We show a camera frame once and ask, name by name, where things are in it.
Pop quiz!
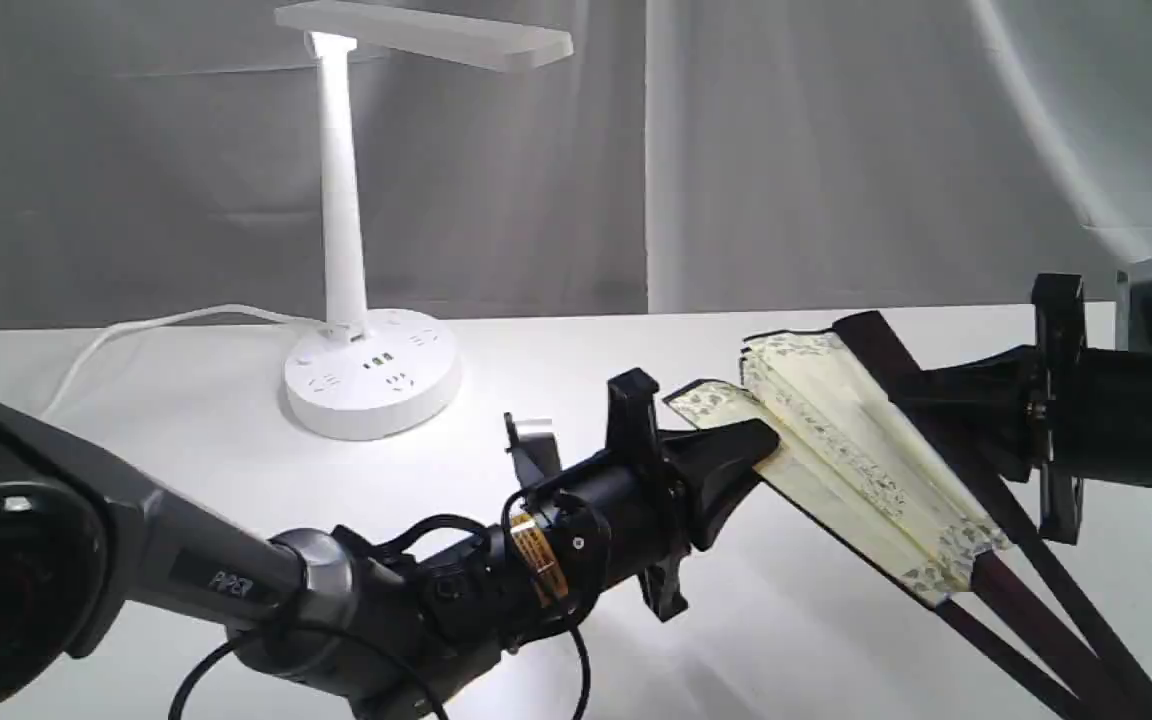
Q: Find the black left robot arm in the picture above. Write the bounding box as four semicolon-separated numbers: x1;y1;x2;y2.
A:
0;369;780;719

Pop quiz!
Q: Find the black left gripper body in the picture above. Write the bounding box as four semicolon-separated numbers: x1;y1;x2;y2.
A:
499;367;692;623

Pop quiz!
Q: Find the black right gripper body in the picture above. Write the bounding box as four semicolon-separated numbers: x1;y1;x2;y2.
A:
1029;273;1152;546

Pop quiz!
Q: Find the cream paper folding fan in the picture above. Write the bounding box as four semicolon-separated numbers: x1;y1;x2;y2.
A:
666;311;1152;719

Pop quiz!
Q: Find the white power cable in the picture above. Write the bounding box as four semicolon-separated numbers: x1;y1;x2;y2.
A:
36;304;323;420

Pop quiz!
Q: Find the white backdrop curtain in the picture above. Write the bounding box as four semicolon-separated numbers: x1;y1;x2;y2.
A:
0;1;1152;329

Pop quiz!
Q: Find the white desk lamp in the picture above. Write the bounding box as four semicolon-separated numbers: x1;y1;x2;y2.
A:
273;0;574;442

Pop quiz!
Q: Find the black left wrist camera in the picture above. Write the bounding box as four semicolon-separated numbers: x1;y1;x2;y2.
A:
505;414;562;488

